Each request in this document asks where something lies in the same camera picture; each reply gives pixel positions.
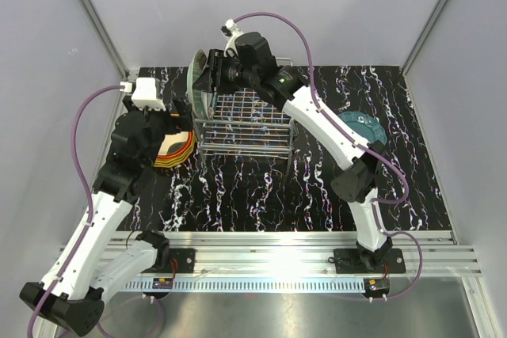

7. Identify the controller board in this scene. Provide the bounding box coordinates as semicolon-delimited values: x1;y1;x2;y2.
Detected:
364;278;391;294
152;278;173;289

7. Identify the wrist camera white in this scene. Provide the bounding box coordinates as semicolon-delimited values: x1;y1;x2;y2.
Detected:
220;19;244;59
120;77;166;112

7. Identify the white plate teal rim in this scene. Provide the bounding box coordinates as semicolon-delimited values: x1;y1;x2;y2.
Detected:
192;90;216;120

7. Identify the yellow scalloped plate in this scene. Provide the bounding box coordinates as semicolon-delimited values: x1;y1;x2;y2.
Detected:
153;130;198;169

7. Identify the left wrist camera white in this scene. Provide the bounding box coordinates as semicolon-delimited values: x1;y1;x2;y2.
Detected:
120;77;166;112

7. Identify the metal wire dish rack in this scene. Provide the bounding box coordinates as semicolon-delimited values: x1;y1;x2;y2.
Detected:
193;89;295;161

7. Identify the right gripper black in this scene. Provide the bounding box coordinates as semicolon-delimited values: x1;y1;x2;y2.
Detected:
191;51;257;96

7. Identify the left aluminium frame post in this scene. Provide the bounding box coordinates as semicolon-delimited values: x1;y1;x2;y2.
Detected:
78;0;131;80

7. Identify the cream plate with dark patch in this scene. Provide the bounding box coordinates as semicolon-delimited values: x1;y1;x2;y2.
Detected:
158;131;189;156

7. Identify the right controller board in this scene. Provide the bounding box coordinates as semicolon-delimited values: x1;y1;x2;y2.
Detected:
364;278;391;294

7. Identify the light green flower plate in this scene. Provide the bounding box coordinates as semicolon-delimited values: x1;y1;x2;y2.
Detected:
186;49;209;120

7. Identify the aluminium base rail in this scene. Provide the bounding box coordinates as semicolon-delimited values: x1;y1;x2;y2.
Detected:
97;231;482;294

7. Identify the left controller board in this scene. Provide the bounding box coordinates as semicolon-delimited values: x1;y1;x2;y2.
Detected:
152;278;173;289

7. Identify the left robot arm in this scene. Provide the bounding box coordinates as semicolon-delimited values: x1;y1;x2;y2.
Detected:
20;97;193;337

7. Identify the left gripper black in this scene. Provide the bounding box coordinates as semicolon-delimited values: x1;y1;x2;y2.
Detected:
124;95;193;168

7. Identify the red-orange scalloped plate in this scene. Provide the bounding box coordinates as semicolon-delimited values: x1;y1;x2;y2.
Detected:
156;130;196;161

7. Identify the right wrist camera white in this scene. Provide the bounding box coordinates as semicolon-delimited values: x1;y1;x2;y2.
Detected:
220;19;244;59

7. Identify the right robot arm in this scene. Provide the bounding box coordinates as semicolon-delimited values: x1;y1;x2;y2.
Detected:
187;32;393;272

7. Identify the dark teal plate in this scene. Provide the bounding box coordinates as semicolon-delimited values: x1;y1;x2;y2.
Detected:
339;112;387;145

